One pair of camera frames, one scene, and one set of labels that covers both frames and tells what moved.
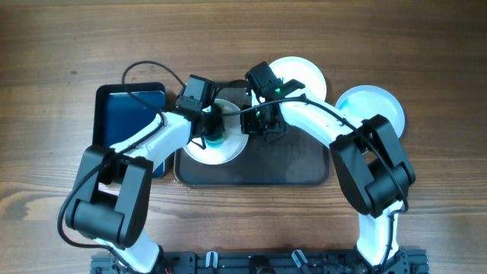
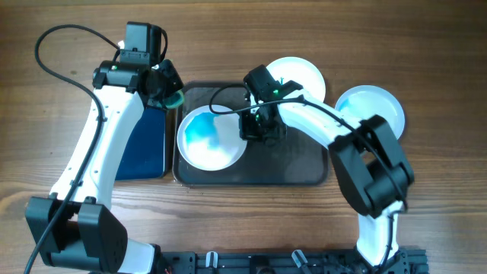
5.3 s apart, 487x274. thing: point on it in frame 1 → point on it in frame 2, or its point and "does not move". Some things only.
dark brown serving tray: [294, 158] does not move
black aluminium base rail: [408, 261] does not move
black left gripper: [219, 125] → [175, 81]
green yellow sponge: [215, 141] → [175, 100]
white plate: [293, 72] does not move
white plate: [366, 101] does not move
